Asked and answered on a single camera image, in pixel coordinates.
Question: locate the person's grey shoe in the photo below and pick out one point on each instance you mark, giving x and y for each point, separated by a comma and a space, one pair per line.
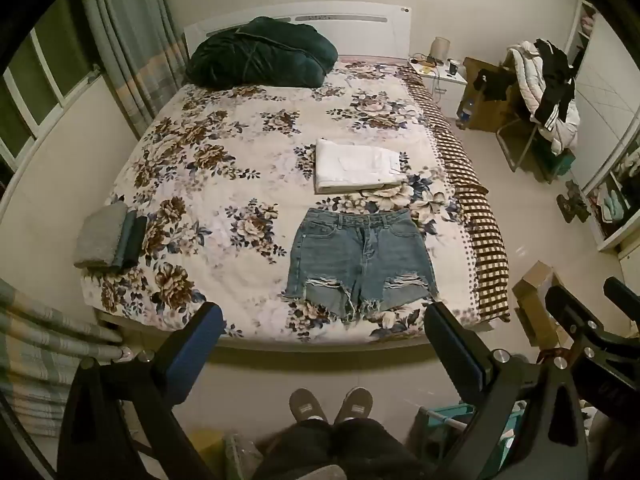
354, 404
307, 405

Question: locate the window with white frame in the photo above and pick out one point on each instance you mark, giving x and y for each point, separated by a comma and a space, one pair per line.
45, 85

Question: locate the large brown cardboard box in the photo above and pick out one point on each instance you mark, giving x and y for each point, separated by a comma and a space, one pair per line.
487, 110

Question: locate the dark green duvet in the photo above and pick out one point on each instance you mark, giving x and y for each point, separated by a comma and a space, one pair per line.
260, 52

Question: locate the white wardrobe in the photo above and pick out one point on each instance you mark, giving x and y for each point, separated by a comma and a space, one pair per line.
607, 110

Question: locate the plastic water bottle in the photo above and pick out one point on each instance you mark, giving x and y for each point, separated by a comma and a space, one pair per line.
465, 110

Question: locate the folded teal cloth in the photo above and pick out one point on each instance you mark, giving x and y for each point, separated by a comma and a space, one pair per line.
125, 240

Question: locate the folded grey cloth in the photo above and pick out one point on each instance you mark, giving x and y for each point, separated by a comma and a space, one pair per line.
100, 235

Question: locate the pair of dark slippers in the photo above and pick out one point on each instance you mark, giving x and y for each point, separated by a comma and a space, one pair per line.
574, 202

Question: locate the folded white pants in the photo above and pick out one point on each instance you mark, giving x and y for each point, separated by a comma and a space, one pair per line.
355, 162

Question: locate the black garment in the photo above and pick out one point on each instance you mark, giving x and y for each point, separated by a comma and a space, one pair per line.
555, 70

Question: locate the bed with floral sheet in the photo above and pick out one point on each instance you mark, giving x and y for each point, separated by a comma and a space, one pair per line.
225, 170

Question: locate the chair with piled clothes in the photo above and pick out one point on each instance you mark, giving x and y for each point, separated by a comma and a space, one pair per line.
530, 80

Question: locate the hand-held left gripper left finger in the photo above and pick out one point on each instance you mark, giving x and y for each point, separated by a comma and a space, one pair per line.
202, 340

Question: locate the person's left grey shoe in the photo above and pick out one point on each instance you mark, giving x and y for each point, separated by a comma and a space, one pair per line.
307, 405

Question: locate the teal plastic basket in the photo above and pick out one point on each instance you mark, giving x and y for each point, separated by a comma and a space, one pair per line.
450, 435

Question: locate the white nightstand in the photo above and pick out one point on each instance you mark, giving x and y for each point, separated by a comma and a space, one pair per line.
450, 92

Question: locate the person's right grey shoe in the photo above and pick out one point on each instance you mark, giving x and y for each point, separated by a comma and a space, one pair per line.
354, 404

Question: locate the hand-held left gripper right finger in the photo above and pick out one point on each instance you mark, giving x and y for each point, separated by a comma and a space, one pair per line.
457, 355

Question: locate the folded dark cloth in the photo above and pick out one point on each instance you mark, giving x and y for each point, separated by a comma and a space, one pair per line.
137, 240

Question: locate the dark cup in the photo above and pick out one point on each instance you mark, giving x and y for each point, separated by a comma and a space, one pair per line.
453, 67

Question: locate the small open cardboard box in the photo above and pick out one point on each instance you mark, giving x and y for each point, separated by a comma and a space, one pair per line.
537, 300

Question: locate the metal frame chair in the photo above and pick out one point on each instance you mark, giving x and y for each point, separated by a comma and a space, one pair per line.
520, 145

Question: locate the black cloth on box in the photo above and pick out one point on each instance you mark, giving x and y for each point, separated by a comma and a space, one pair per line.
492, 85

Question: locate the beige table lamp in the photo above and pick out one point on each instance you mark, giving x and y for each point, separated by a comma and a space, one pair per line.
440, 47

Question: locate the blue denim shorts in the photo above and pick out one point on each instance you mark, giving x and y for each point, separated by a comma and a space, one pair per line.
360, 255

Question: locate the person's legs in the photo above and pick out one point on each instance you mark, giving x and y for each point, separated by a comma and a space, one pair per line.
340, 450

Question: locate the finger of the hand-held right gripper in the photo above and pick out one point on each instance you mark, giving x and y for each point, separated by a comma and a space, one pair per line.
622, 292
567, 305

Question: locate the green storage box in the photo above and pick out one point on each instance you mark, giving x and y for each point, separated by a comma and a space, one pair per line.
559, 162

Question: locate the brown checked blanket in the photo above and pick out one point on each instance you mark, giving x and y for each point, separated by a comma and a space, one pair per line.
470, 195

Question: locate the grey green striped curtain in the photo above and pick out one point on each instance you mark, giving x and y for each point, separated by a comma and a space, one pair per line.
130, 50

